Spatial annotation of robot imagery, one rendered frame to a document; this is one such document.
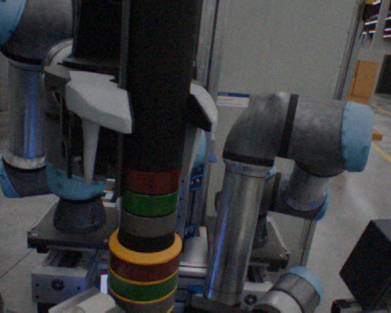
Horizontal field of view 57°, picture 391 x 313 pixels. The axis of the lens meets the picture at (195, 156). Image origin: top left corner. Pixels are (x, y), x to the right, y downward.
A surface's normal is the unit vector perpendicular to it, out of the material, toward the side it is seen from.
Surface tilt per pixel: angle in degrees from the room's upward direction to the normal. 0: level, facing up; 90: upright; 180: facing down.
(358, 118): 45
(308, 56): 90
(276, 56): 89
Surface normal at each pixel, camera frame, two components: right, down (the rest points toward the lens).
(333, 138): -0.27, 0.22
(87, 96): -0.29, -0.57
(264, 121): -0.43, -0.09
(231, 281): 0.18, 0.14
